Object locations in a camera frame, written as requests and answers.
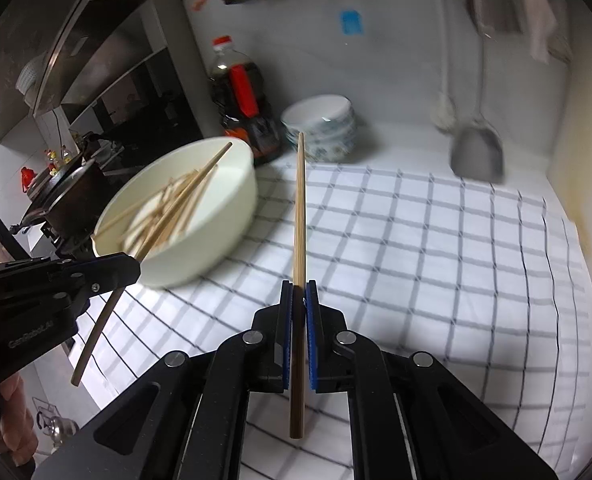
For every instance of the steel range hood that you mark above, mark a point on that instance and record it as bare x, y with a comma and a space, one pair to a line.
100, 50

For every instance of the metal cooking spatula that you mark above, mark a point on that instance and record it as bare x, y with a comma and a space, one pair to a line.
476, 155

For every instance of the small red container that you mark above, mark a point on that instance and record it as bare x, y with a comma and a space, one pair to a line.
28, 180

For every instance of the pink hanging cloth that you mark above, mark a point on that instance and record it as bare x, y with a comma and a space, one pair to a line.
536, 5

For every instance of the white floral ceramic bowl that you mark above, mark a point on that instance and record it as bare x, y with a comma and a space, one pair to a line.
331, 152
321, 110
336, 136

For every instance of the cluster of small bottles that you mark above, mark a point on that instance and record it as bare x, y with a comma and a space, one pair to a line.
55, 162

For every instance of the person's left hand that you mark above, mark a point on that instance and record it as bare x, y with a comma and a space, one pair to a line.
18, 425

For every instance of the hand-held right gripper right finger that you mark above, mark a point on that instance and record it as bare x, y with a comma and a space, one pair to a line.
313, 340

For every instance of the dark cooking pot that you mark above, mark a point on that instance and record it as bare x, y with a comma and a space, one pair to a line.
75, 195

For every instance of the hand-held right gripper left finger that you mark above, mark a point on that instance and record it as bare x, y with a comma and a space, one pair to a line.
287, 340

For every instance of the white black checked cloth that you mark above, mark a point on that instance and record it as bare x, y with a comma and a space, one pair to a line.
426, 285

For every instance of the bunch of wooden chopsticks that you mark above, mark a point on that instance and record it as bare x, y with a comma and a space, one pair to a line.
175, 200

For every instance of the round white plastic basin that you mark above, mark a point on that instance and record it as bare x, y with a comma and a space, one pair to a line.
210, 240

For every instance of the white dish brush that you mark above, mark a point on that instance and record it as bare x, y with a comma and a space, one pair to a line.
443, 110

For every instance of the dark soy sauce bottle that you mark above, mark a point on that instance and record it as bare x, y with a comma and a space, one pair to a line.
241, 95

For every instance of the long wooden chopstick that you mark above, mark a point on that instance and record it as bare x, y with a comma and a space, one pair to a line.
95, 335
300, 210

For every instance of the black gas stove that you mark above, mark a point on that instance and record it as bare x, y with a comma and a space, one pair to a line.
63, 241

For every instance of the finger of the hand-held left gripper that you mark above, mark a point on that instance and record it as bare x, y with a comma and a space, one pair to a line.
115, 270

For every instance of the steel kettle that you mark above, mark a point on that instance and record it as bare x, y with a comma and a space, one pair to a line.
55, 425

